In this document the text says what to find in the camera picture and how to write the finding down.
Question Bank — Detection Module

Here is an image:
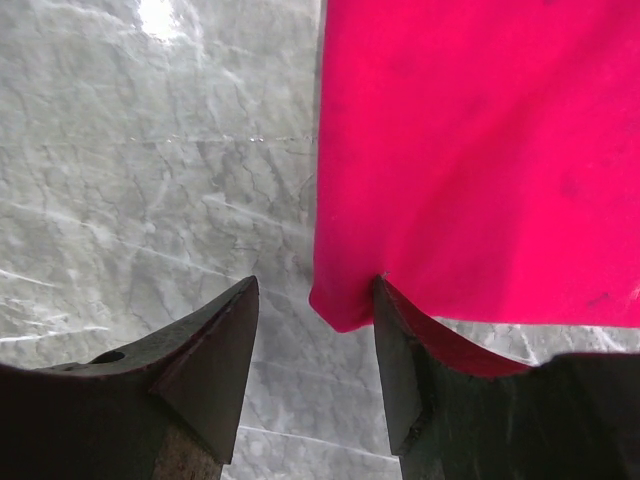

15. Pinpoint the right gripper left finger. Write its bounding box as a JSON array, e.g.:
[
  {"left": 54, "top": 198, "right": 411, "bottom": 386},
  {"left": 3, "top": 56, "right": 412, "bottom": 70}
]
[{"left": 1, "top": 277, "right": 259, "bottom": 479}]

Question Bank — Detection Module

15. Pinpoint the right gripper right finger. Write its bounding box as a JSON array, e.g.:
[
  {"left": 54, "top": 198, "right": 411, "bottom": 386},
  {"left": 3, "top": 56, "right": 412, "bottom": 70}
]
[{"left": 373, "top": 278, "right": 639, "bottom": 479}]

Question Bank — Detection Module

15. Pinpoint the pink t shirt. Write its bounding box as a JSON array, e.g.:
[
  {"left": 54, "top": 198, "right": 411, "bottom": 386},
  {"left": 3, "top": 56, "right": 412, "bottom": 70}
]
[{"left": 310, "top": 1, "right": 639, "bottom": 332}]

